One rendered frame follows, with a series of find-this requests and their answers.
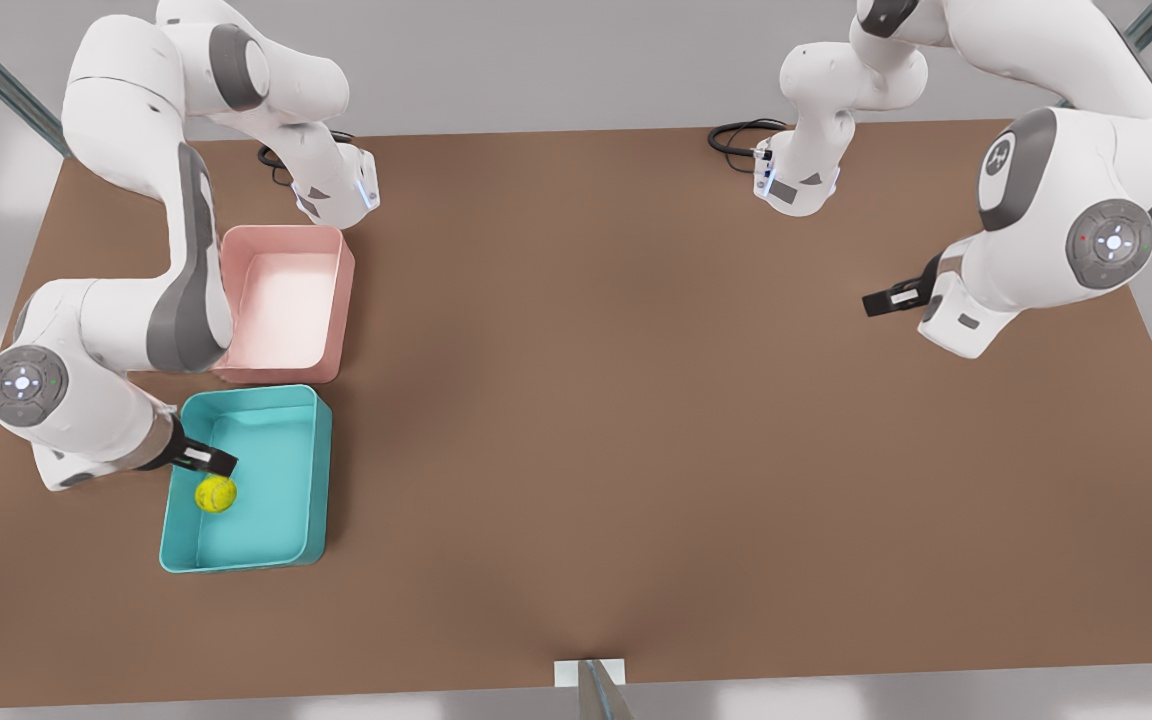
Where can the yellow tennis ball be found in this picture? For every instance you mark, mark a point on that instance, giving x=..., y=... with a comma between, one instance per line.
x=216, y=494

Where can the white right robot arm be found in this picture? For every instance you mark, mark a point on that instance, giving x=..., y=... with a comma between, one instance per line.
x=116, y=310

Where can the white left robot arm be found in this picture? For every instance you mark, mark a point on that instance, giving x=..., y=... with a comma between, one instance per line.
x=1056, y=150

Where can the teal plastic bin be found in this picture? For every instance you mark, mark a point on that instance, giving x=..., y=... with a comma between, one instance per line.
x=248, y=480

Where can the pink plastic bin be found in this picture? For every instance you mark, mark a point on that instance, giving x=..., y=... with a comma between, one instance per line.
x=286, y=305

